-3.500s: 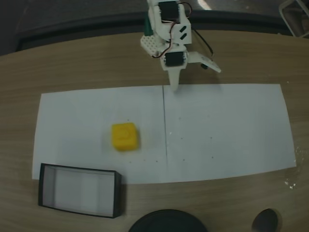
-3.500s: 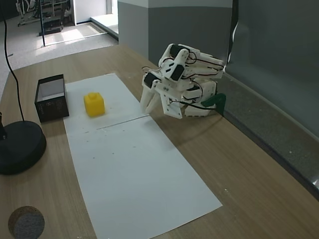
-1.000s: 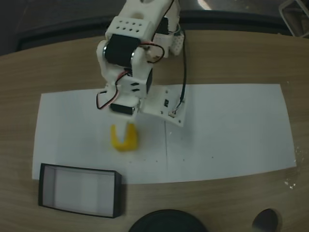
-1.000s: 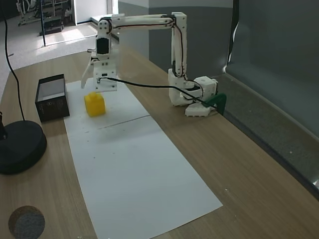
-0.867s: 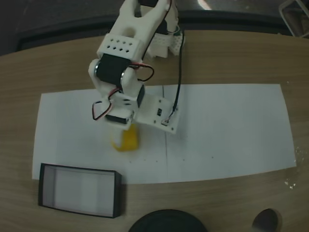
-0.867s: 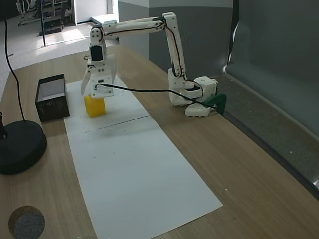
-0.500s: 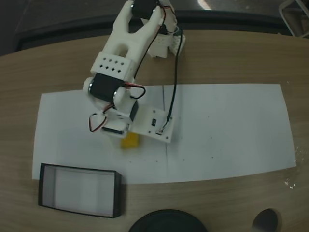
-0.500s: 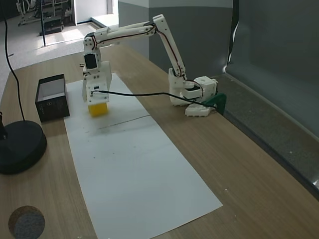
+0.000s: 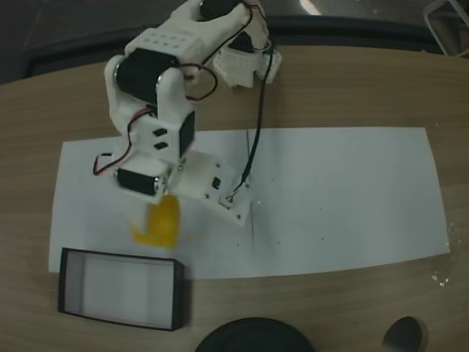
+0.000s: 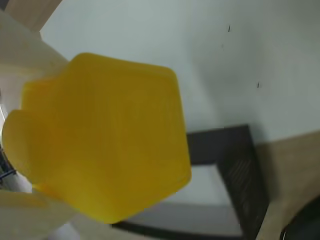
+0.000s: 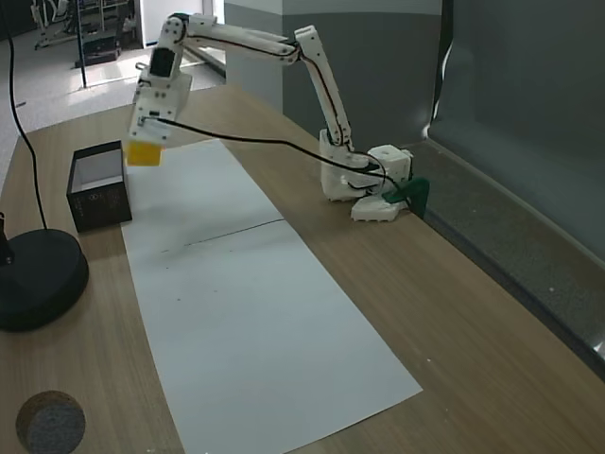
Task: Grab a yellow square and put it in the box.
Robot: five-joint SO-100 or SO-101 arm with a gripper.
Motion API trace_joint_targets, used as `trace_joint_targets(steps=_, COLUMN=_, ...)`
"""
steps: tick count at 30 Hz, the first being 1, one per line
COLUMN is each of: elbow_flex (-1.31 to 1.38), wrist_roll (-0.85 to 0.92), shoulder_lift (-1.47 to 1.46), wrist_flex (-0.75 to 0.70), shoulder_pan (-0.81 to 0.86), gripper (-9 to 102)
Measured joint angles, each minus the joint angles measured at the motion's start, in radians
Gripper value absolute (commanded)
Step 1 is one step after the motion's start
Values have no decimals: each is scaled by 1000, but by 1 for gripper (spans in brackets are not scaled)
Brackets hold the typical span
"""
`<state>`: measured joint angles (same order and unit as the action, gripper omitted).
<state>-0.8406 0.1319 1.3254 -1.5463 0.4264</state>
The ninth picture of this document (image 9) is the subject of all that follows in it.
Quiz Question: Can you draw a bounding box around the black camera cable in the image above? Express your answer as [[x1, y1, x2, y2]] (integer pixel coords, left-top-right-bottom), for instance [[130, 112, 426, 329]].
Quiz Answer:
[[232, 45, 276, 197]]

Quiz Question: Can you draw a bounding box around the white wire rack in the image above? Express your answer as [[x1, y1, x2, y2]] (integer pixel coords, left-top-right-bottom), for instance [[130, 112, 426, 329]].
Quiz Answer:
[[422, 0, 469, 59]]

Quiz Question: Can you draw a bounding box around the round table cable hole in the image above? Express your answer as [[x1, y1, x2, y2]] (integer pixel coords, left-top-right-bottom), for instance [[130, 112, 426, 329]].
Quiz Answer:
[[382, 315, 429, 352]]

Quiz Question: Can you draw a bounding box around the yellow cube block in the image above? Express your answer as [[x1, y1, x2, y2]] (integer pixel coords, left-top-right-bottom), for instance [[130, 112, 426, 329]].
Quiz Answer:
[[129, 193, 183, 252]]

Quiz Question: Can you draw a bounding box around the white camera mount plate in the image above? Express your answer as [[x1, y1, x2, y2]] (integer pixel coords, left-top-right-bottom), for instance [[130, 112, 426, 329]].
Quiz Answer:
[[173, 151, 254, 226]]

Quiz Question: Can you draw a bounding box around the dark cardboard box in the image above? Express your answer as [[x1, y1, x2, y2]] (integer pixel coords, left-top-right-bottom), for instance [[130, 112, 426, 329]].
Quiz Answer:
[[57, 246, 186, 332]]

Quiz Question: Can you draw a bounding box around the white paper sheet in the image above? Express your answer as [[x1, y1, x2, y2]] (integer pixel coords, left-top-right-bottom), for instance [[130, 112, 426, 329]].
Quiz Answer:
[[246, 125, 451, 278], [48, 128, 258, 280]]

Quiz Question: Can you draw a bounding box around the black round stand base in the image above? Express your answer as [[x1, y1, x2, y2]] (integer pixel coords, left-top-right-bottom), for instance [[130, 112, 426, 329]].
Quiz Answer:
[[195, 317, 315, 352]]

